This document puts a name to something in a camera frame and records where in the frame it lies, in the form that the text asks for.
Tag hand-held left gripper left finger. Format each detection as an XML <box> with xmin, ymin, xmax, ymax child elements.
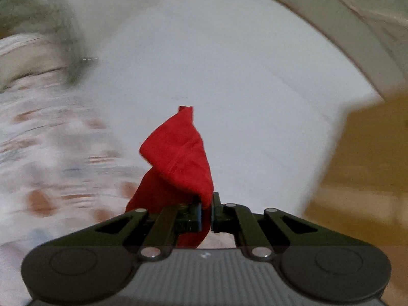
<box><xmin>87</xmin><ymin>201</ymin><xmax>202</xmax><ymax>261</ymax></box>

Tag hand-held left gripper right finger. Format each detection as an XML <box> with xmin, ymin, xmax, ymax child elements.
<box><xmin>211</xmin><ymin>192</ymin><xmax>320</xmax><ymax>260</ymax></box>

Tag brown wooden board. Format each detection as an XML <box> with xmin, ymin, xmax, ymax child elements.
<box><xmin>303</xmin><ymin>97</ymin><xmax>408</xmax><ymax>303</ymax></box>

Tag red cloth garment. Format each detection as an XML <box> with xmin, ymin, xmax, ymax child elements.
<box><xmin>125</xmin><ymin>105</ymin><xmax>214</xmax><ymax>249</ymax></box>

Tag floral patterned quilt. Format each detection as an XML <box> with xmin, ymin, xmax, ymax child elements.
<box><xmin>0</xmin><ymin>33</ymin><xmax>150</xmax><ymax>306</ymax></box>

